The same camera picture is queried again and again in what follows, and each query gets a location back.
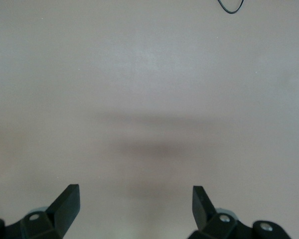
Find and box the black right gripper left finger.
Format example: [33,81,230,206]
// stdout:
[0,184,81,239]

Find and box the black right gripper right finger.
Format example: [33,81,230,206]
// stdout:
[188,185,294,239]

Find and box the thin black looped cable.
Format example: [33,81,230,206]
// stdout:
[216,0,245,14]

